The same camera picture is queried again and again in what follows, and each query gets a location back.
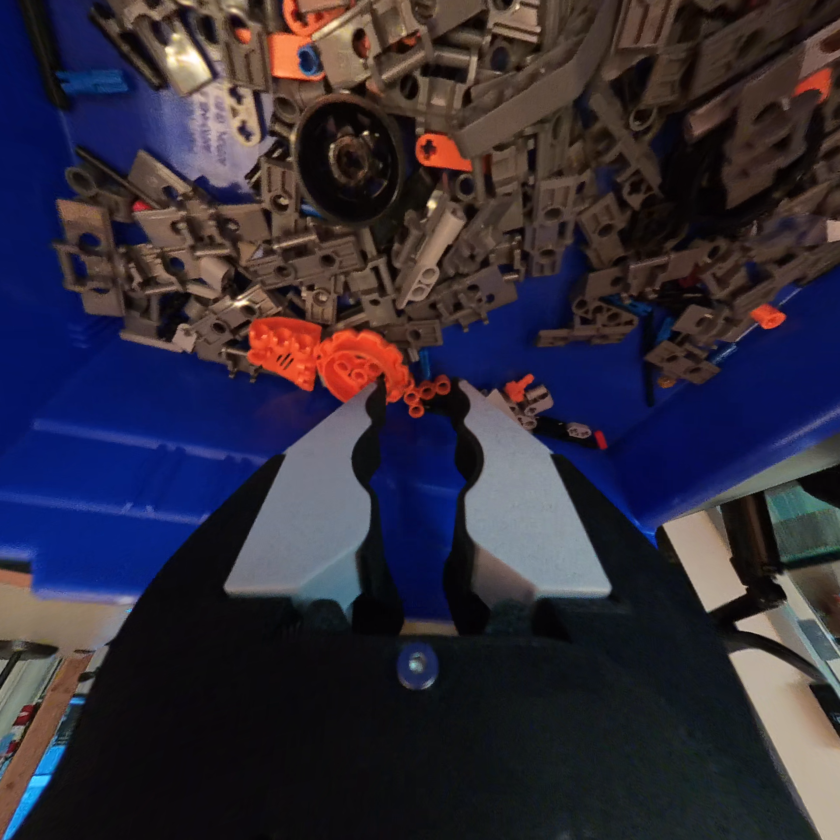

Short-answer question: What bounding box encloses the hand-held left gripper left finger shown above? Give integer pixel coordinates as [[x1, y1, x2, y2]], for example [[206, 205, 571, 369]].
[[223, 381, 404, 619]]

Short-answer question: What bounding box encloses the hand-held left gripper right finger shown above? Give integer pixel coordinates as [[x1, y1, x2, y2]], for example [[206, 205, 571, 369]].
[[445, 379, 614, 619]]

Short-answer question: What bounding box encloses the small orange pin hub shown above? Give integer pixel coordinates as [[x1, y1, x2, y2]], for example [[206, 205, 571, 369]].
[[403, 375, 452, 418]]

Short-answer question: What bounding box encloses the blue plastic storage bin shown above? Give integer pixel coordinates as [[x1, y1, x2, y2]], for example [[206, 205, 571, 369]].
[[0, 0, 840, 605]]

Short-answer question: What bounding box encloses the pile of grey building pieces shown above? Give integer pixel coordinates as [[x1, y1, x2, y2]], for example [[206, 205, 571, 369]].
[[20, 0, 840, 454]]

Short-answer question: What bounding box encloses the orange sprocket wheel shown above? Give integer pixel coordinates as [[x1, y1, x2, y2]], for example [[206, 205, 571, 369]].
[[315, 330, 413, 403]]

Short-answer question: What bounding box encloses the orange wedge plate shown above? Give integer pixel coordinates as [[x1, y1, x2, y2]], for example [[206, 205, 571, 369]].
[[248, 318, 324, 391]]

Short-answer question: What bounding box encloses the black chair base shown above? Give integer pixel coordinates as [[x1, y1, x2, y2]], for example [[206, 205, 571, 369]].
[[712, 476, 840, 631]]

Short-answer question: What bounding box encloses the black round wheel hub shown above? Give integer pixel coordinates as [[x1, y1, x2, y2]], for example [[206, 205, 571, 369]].
[[293, 94, 406, 227]]

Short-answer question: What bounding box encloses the black cable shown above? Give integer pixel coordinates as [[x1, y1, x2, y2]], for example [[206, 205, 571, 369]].
[[722, 626, 828, 683]]

